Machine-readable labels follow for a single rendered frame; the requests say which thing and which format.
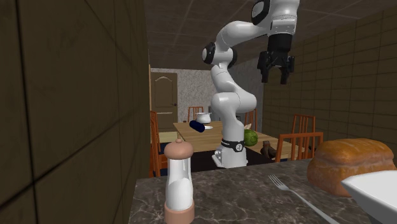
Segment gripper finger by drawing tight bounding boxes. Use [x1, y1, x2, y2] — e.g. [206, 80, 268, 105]
[280, 55, 296, 85]
[256, 50, 274, 84]

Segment brown panelled door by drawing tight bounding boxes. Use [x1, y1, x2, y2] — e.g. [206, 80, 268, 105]
[150, 71, 179, 133]

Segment dark robot stand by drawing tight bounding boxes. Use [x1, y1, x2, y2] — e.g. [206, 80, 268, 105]
[190, 148, 274, 173]

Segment white dish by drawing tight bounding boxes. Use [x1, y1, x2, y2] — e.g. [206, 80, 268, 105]
[340, 169, 397, 224]

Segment silver fork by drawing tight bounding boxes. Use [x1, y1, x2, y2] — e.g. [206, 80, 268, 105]
[267, 174, 341, 224]

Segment wooden dining table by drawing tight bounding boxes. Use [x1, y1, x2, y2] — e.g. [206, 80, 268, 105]
[172, 112, 307, 161]

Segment salt grinder with tan cap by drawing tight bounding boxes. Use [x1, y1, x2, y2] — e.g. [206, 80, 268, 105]
[163, 137, 196, 224]

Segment brown bread loaf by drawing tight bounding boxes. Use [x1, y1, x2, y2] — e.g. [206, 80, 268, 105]
[306, 137, 397, 198]

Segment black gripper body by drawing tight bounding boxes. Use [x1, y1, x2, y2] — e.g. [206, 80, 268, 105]
[267, 32, 294, 68]

